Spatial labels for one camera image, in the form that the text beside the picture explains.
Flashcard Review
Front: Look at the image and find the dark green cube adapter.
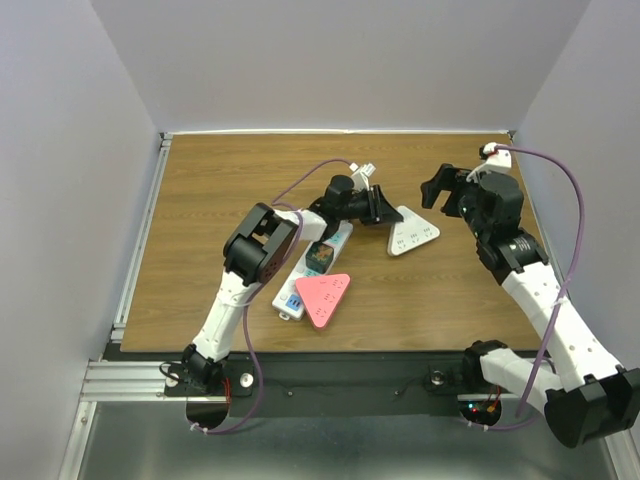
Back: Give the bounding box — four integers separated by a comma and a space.
305, 242, 334, 274

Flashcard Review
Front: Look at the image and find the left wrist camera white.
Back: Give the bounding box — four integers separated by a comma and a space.
349, 162, 376, 192

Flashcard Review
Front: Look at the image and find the back aluminium rail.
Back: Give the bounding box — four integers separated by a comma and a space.
159, 128, 513, 138

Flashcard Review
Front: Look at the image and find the pink triangular power socket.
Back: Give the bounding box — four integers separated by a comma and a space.
295, 273, 351, 330

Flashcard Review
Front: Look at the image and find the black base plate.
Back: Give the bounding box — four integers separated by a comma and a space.
160, 351, 507, 420

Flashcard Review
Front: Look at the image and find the white colourful power strip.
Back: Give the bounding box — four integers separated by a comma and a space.
272, 221, 354, 320

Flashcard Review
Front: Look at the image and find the white triangular power socket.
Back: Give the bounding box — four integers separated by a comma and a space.
387, 205, 441, 257

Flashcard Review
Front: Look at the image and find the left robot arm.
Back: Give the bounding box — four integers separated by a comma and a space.
181, 168, 403, 394

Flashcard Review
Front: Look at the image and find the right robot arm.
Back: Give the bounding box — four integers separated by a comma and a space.
421, 163, 639, 448

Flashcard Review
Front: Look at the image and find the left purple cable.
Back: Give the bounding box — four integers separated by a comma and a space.
188, 158, 354, 437

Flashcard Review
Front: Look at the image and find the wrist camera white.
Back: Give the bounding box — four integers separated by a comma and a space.
466, 142, 512, 183
349, 162, 376, 192

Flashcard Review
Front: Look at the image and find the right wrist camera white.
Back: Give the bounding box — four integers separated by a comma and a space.
466, 142, 512, 183

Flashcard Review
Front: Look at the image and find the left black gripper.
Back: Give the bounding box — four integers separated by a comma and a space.
335, 183, 401, 225

